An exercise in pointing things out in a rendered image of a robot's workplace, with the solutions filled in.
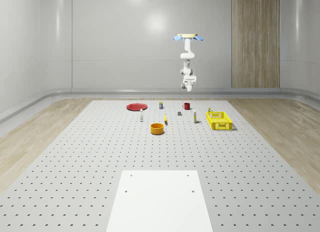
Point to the small white bottle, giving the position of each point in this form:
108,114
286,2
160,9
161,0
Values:
141,116

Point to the yellow basket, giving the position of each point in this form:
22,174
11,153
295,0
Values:
221,126

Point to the red plate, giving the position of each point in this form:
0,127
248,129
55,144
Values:
137,107

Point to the banana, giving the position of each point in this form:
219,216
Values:
165,119

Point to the red mug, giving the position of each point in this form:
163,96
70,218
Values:
186,106

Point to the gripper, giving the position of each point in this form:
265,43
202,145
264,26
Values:
190,78

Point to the drone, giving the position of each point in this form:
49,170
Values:
188,36

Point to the yellow bowl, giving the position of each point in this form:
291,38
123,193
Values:
157,130

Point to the white board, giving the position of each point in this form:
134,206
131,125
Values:
160,204

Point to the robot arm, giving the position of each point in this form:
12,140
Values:
187,55

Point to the flat-sided can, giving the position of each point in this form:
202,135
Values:
161,106

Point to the yellow and white carton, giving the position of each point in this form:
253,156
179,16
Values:
194,116

